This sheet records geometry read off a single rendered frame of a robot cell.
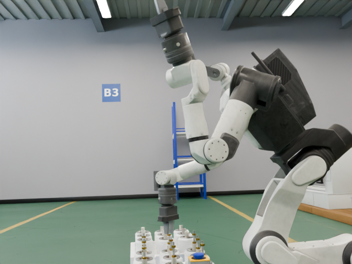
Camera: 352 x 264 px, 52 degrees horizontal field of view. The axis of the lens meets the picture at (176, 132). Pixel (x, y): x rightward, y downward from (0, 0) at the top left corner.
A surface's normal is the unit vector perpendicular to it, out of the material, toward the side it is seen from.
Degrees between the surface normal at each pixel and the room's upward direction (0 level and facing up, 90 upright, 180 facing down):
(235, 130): 90
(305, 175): 90
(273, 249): 90
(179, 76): 117
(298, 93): 95
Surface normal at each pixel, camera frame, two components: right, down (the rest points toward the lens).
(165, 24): -0.76, 0.43
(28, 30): 0.05, -0.10
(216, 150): 0.28, -0.11
